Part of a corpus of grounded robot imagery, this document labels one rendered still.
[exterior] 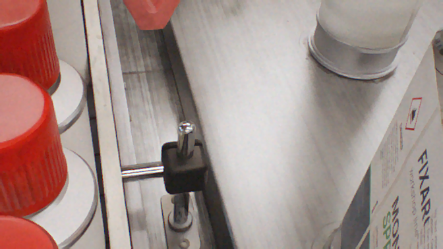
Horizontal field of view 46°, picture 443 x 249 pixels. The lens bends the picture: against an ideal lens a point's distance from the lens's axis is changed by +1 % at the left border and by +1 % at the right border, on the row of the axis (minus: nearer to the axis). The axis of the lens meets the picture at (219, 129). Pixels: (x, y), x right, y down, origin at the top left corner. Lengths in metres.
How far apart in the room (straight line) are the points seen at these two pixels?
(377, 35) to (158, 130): 0.21
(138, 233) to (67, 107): 0.17
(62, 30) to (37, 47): 0.21
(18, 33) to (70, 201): 0.06
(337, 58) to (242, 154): 0.14
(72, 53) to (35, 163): 0.27
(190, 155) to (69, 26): 0.13
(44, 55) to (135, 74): 0.35
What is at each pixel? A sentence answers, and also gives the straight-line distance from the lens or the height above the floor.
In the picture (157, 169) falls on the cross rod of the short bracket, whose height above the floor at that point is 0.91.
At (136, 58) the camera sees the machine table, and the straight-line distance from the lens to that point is 0.57.
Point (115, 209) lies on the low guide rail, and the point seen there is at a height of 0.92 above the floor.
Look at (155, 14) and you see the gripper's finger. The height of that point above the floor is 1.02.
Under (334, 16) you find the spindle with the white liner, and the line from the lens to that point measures 0.48.
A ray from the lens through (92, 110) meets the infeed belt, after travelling 0.44.
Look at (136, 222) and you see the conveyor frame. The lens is 0.38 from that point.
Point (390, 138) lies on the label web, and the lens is 0.27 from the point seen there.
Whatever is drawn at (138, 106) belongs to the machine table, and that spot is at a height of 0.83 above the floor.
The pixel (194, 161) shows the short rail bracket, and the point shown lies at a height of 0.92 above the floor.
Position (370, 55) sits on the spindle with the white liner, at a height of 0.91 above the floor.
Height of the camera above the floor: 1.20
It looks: 48 degrees down
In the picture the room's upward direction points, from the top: 8 degrees clockwise
